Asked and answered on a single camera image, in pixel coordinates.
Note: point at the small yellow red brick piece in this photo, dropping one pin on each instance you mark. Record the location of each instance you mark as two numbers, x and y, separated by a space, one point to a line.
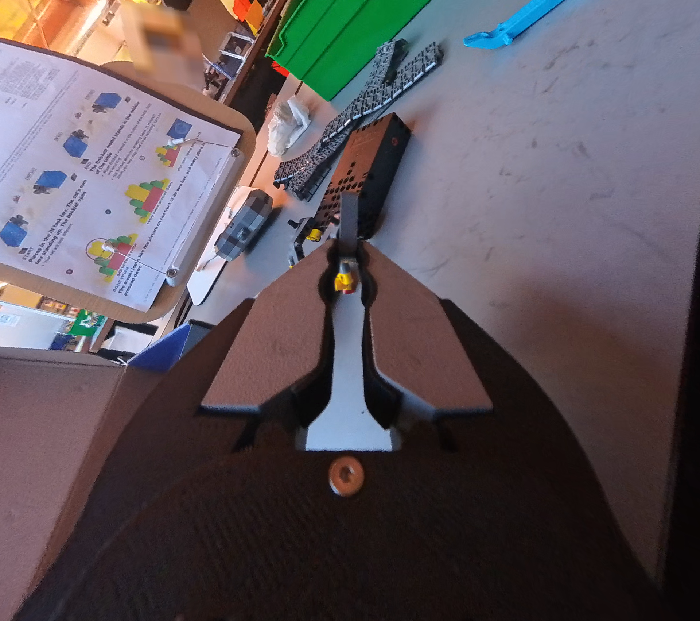
343 279

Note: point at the printed instruction sheet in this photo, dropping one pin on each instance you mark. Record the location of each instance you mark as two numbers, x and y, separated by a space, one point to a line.
82 183

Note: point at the navy cardboard box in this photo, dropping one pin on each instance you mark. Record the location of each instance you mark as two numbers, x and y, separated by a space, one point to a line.
49 440

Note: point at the instruction sheet on clipboard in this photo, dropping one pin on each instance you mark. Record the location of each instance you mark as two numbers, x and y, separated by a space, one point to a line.
247 139

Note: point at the grey desk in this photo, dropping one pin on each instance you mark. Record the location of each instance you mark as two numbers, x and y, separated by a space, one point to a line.
519 194

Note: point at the green plastic bin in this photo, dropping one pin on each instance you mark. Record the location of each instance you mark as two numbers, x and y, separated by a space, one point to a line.
372 2

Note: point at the white crumpled tissue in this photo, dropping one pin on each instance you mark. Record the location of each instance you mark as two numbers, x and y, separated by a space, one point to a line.
287 128

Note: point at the grey brick motor block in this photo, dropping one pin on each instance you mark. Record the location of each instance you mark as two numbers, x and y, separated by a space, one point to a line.
243 227

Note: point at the black perforated battery box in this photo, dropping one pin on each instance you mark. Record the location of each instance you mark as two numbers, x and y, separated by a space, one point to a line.
377 156

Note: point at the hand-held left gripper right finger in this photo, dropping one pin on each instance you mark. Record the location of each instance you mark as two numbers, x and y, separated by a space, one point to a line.
426 353

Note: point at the white stand base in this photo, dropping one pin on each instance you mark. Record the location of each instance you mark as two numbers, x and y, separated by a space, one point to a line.
205 284

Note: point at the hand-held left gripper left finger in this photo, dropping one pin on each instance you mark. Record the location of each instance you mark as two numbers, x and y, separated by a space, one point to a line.
268 353

